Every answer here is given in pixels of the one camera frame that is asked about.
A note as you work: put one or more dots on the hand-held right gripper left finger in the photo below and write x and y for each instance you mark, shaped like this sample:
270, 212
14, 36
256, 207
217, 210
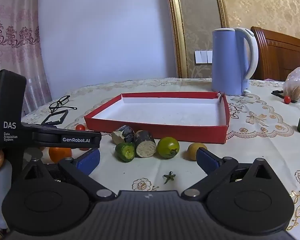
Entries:
88, 160

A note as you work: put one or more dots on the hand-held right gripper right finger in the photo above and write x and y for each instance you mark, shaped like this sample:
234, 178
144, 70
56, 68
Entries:
207, 160

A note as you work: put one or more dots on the red cherry tomato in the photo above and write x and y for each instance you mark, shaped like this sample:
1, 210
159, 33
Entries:
84, 149
287, 99
80, 127

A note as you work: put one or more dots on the orange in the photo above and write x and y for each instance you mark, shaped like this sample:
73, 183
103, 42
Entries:
60, 155

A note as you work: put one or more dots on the green tomato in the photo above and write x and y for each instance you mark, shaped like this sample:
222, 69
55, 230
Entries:
168, 147

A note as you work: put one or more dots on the red cardboard box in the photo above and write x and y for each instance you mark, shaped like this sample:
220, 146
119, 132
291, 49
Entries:
160, 133

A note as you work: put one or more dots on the dark sugarcane piece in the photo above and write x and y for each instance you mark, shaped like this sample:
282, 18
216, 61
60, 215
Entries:
123, 133
145, 146

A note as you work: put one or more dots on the yellow round fruit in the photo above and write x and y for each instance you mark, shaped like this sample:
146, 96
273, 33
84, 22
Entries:
193, 150

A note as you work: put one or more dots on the green tomato calyx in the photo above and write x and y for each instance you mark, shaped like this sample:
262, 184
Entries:
169, 177

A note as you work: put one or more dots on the black eyeglasses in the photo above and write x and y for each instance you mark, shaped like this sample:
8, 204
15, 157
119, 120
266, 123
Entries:
57, 103

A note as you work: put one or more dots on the pink patterned curtain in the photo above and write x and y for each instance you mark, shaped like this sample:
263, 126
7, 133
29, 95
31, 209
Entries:
15, 42

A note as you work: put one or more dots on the black flat object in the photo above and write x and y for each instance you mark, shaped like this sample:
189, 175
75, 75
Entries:
277, 93

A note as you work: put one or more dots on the blue electric kettle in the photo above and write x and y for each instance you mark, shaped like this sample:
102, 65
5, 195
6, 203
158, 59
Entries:
227, 62

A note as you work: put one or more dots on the clear plastic bag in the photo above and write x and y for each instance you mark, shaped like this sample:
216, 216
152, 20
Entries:
298, 82

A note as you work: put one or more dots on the black plastic frame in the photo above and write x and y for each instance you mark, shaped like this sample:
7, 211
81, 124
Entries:
45, 120

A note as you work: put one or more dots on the white wall switch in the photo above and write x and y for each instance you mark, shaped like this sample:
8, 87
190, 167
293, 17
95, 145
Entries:
203, 56

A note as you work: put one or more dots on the gold wall frame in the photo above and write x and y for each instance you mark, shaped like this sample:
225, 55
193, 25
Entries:
176, 30

